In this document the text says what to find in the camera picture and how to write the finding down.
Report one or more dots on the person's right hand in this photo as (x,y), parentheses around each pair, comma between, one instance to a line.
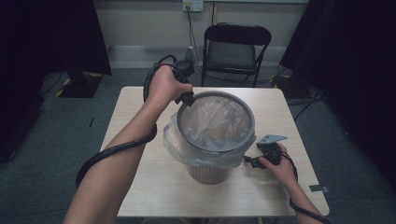
(281,172)

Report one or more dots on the clear plastic bag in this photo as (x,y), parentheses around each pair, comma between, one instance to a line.
(183,152)

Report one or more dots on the person's left hand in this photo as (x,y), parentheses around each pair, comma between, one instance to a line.
(163,85)

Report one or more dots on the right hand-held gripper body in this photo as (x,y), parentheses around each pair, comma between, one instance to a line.
(272,152)

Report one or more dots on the yellowish wall pipe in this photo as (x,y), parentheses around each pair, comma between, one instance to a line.
(213,12)

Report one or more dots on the ribbed translucent brown bin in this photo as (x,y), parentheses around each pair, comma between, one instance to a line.
(208,175)

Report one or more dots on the black folding chair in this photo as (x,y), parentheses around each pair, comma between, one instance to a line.
(232,56)

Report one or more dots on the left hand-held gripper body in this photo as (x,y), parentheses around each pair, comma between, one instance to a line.
(183,69)

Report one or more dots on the grey tape strip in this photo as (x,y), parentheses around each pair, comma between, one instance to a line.
(320,188)

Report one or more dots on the black curtain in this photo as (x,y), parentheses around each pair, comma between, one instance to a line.
(351,62)
(46,37)

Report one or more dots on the white wall power outlet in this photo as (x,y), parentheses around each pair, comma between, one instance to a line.
(193,4)

